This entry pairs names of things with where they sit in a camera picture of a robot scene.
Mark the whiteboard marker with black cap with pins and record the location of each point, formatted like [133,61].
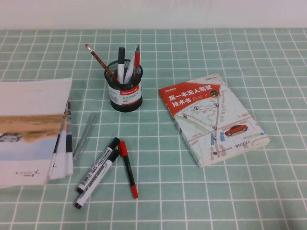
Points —
[92,184]
[96,167]

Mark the red gel pen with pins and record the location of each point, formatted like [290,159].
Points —
[137,60]

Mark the book with red car cover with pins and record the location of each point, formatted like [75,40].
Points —
[216,119]

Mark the red striped pencil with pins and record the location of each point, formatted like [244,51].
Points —
[96,56]

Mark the white marker with black cap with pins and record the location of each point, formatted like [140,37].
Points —
[121,56]

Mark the brochure with beach photo cover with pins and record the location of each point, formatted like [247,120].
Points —
[28,119]

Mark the black mesh pen holder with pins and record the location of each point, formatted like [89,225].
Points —
[124,105]

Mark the grey translucent pen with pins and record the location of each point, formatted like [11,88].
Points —
[85,136]

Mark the white ballpoint pen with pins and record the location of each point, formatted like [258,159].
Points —
[130,68]

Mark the stacked white brochures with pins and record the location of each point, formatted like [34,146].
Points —
[68,143]

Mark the black pen with red cap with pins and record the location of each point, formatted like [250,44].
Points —
[129,170]

